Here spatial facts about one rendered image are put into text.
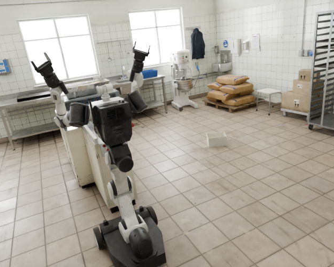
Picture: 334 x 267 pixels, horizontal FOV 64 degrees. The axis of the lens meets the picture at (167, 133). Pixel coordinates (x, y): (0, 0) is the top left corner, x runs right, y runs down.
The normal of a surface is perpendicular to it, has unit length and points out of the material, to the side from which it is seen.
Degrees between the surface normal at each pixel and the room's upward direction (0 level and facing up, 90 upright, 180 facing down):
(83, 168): 90
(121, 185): 86
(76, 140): 90
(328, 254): 0
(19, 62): 90
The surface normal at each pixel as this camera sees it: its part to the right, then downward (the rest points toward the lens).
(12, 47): 0.44, 0.27
